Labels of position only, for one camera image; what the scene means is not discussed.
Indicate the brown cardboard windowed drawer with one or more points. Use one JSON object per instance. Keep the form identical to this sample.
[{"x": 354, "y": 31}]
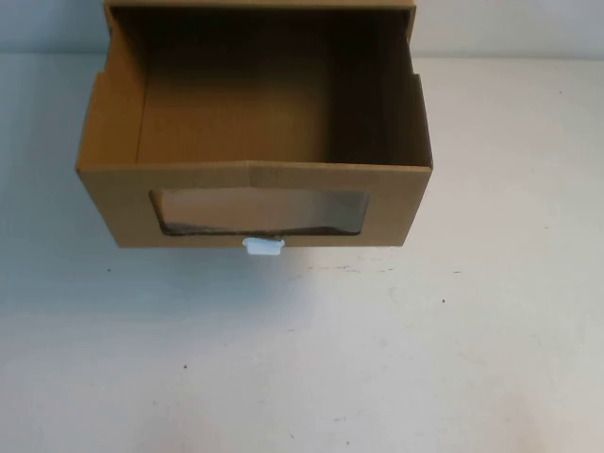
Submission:
[{"x": 118, "y": 141}]

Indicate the brown cardboard box sleeve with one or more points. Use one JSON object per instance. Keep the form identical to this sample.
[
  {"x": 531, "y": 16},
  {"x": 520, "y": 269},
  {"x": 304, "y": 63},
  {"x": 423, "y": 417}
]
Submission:
[{"x": 264, "y": 2}]

